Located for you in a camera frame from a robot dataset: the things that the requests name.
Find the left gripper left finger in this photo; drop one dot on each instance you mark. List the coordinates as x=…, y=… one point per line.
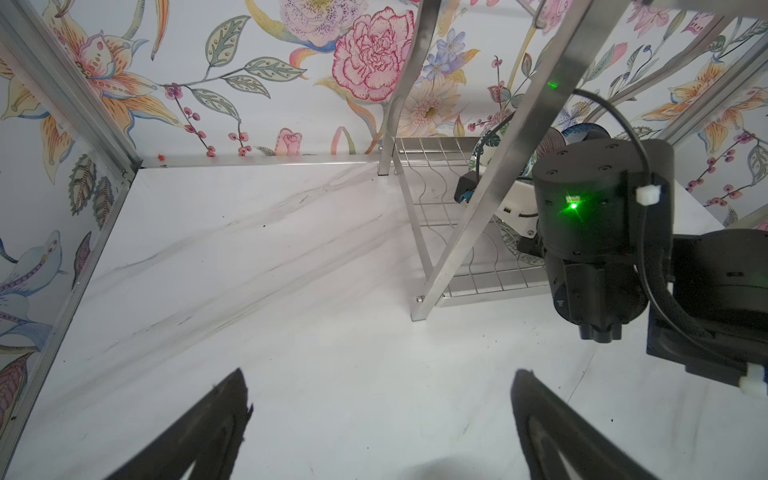
x=203, y=443

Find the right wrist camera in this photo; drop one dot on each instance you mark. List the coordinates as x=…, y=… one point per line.
x=466, y=187

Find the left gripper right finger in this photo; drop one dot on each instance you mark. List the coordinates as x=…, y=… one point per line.
x=558, y=443

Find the green leaf pattern bowl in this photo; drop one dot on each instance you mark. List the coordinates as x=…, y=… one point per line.
x=486, y=147

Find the steel two-tier dish rack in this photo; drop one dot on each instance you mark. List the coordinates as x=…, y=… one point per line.
x=586, y=27

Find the green white patterned bowl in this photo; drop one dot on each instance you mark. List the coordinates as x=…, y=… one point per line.
x=519, y=243

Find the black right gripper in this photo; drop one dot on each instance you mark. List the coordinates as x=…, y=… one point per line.
x=519, y=210

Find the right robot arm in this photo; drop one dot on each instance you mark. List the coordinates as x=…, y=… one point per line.
x=604, y=212

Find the left aluminium corner post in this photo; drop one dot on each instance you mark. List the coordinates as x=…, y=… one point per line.
x=32, y=52

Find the blue floral bowl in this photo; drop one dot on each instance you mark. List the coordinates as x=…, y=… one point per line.
x=584, y=132

